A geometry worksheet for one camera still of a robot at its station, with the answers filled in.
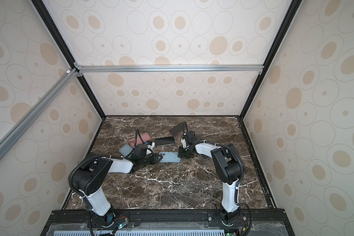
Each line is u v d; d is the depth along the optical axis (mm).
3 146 527
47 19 709
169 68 903
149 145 871
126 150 1009
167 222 730
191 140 792
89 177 479
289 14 702
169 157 970
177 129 1133
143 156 783
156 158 922
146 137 1064
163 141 1131
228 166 521
